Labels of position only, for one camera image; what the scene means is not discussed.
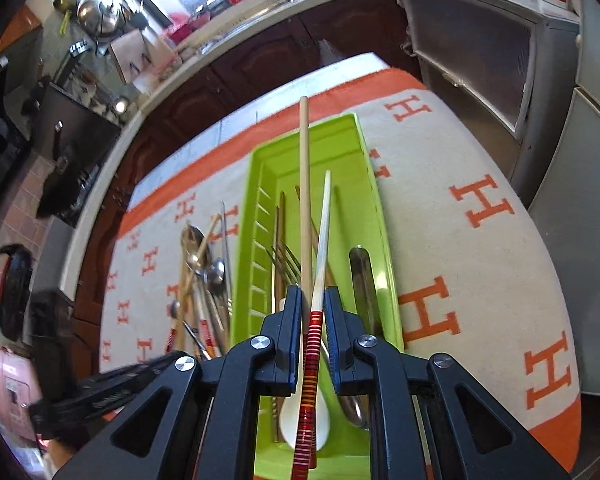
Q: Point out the small metal ladle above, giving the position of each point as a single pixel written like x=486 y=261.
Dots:
x=215 y=272

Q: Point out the steel stove screen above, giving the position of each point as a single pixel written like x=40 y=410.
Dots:
x=70 y=125

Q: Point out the pink rice cooker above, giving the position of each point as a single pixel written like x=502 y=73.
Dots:
x=10 y=385

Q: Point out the metal fork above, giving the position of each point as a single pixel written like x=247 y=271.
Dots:
x=287 y=267

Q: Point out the steel cabinet frosted doors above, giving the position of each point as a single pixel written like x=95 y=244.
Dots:
x=480 y=60

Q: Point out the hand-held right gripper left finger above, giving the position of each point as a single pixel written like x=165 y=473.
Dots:
x=296 y=340

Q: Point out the black pressure cooker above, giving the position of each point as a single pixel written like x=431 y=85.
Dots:
x=10 y=285

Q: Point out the orange printed blanket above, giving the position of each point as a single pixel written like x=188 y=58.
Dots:
x=480 y=270

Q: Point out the white ceramic spoon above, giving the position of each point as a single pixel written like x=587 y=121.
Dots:
x=290 y=425

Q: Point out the small steel pot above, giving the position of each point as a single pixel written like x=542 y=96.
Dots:
x=121 y=105

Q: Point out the hanging steel pots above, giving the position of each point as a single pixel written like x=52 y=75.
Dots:
x=97 y=10

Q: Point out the red-banded white chopstick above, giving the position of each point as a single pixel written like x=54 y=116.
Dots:
x=209 y=337
x=169 y=340
x=321 y=260

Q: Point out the green plastic cutlery tray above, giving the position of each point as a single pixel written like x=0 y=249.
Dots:
x=270 y=170

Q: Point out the light wooden chopstick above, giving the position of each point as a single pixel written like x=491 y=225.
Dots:
x=305 y=185
x=182 y=282
x=330 y=274
x=211 y=224

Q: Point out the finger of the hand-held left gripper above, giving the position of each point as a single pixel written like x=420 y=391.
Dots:
x=52 y=340
x=120 y=380

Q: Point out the wooden cutting board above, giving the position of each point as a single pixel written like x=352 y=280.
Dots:
x=135 y=52

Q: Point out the clear plastic bag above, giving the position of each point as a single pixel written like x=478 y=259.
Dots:
x=332 y=52

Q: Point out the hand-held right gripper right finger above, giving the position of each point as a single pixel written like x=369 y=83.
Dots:
x=331 y=340

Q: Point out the grey refrigerator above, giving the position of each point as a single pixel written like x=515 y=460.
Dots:
x=580 y=260

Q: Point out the steel chopstick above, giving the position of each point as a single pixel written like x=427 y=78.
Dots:
x=225 y=240

